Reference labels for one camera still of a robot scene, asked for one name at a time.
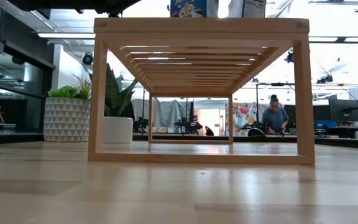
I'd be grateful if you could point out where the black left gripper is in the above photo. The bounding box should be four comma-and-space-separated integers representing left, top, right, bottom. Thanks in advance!
79, 0, 141, 18

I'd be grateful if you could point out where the ceiling light panel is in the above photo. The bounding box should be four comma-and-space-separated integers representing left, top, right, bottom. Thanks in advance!
37, 32, 96, 40

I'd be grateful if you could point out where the succulent in patterned pot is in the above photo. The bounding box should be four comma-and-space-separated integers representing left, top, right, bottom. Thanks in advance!
43, 74, 92, 143

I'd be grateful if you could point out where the slatted wooden shelf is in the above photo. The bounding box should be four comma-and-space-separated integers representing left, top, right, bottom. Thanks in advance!
88, 17, 316, 166

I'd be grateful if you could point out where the black spotlight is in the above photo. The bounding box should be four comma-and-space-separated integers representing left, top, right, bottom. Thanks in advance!
284, 49, 295, 64
81, 52, 94, 65

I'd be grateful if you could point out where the blue Frosted Flakes cereal box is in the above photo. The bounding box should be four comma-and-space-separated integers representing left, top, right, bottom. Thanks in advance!
170, 0, 219, 19

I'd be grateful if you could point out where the black monitor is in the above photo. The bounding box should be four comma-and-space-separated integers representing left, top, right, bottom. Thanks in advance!
283, 105, 329, 123
328, 98, 358, 123

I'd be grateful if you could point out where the white and black carton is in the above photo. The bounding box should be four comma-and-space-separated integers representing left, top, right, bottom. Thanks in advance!
227, 0, 267, 19

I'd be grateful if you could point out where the floral cloth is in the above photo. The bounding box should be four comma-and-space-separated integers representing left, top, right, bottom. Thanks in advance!
232, 101, 258, 137

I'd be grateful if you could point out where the grey hanging cloth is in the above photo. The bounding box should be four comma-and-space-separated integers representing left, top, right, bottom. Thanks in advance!
131, 98, 195, 128

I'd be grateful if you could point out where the person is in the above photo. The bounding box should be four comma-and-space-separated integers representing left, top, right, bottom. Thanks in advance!
261, 94, 290, 136

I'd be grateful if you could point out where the snake plant in white pot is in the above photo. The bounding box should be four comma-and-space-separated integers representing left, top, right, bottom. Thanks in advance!
88, 63, 140, 144

